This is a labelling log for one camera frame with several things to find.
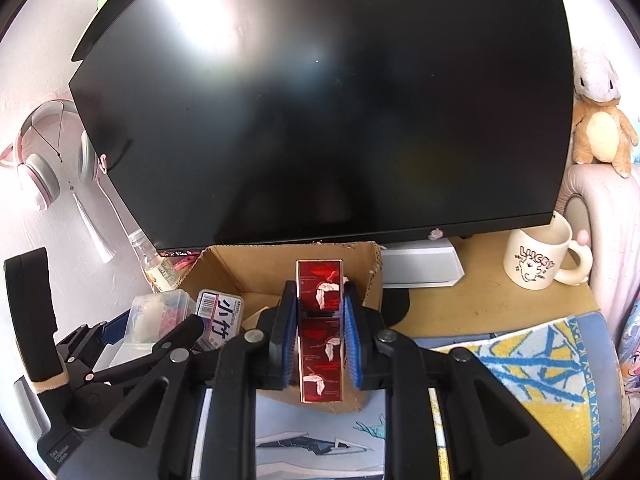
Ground red patterned box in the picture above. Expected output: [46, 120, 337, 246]
[296, 259, 347, 403]

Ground white monitor stand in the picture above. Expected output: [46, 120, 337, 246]
[382, 237, 466, 289]

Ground pink white headphones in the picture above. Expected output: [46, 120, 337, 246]
[0, 100, 108, 211]

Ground clear rubber band box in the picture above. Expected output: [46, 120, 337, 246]
[129, 289, 197, 348]

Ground pink cushion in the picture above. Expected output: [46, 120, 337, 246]
[557, 162, 640, 341]

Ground pink cord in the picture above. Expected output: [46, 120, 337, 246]
[97, 152, 146, 241]

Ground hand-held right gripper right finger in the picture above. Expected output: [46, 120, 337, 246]
[342, 280, 583, 480]

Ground orange plush toy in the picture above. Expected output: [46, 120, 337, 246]
[570, 47, 640, 178]

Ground clear plastic bottle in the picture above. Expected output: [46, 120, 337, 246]
[127, 230, 178, 293]

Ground clear floss pick box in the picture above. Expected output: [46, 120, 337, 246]
[194, 288, 247, 353]

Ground white cartoon mug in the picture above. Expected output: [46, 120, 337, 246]
[502, 215, 594, 291]

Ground brown cardboard box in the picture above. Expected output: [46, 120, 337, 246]
[177, 241, 385, 413]

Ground dark round stand base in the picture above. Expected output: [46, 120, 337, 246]
[382, 287, 412, 326]

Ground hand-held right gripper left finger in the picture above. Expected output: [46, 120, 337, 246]
[57, 280, 301, 480]

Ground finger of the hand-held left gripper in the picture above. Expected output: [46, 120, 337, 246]
[56, 310, 133, 361]
[75, 314, 213, 401]

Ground yellow blue printed mat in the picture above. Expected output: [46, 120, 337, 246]
[430, 310, 626, 480]

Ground printed figure pillow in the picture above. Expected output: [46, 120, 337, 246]
[617, 300, 640, 391]

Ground white medicine box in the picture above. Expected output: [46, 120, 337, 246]
[92, 342, 151, 373]

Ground blue printed mouse pad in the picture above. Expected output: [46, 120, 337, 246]
[192, 335, 481, 480]

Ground white tassel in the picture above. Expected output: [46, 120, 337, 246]
[67, 185, 117, 264]

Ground black computer monitor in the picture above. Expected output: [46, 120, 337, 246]
[68, 0, 575, 253]

